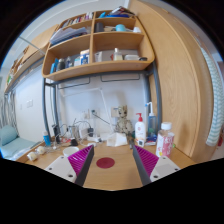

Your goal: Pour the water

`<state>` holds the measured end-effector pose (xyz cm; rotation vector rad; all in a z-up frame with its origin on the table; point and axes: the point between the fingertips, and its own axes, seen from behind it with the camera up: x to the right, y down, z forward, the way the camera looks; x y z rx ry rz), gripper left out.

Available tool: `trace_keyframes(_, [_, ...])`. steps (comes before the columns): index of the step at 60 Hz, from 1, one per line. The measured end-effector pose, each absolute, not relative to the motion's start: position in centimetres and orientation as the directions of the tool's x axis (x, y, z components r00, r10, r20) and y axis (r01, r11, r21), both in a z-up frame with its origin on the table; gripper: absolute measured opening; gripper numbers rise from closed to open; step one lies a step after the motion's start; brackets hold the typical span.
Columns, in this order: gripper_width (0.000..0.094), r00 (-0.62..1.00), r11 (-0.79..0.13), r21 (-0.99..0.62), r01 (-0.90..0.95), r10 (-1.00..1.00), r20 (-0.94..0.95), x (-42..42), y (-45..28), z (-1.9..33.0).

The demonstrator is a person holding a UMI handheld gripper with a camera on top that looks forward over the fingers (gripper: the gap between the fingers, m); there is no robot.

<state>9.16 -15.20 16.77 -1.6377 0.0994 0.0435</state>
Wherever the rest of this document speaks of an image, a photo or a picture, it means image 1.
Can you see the white bowl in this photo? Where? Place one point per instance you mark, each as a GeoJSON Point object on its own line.
{"type": "Point", "coordinates": [70, 150]}

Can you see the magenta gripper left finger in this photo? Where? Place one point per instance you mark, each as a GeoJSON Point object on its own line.
{"type": "Point", "coordinates": [80, 162]}

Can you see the wooden wall shelf unit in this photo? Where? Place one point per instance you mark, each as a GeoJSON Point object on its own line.
{"type": "Point", "coordinates": [106, 34]}

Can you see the clear blue spray bottle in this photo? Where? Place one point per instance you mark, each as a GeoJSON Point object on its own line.
{"type": "Point", "coordinates": [151, 120]}

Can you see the striped hanging towel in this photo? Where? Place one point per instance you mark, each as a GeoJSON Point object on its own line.
{"type": "Point", "coordinates": [218, 102]}

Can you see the white pump bottle red cap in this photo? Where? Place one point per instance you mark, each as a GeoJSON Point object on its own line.
{"type": "Point", "coordinates": [140, 130]}

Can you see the folded grey clothes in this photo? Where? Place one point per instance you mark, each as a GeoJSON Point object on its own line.
{"type": "Point", "coordinates": [62, 35]}

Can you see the white tissue pack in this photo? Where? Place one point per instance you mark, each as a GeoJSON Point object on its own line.
{"type": "Point", "coordinates": [117, 139]}

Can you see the pink labelled plastic bottle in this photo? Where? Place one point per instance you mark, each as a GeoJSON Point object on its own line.
{"type": "Point", "coordinates": [165, 140]}

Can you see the Groot figurine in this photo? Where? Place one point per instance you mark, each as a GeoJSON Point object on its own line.
{"type": "Point", "coordinates": [123, 124]}

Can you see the small cream round toy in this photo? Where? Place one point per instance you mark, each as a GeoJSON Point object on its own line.
{"type": "Point", "coordinates": [32, 156]}

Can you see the teal pillow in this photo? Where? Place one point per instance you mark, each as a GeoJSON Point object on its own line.
{"type": "Point", "coordinates": [7, 134]}

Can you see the dark red round coaster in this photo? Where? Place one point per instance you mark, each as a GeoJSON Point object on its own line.
{"type": "Point", "coordinates": [105, 162]}

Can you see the white power strip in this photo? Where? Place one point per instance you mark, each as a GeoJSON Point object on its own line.
{"type": "Point", "coordinates": [94, 139]}

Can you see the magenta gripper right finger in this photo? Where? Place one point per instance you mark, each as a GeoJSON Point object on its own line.
{"type": "Point", "coordinates": [145, 162]}

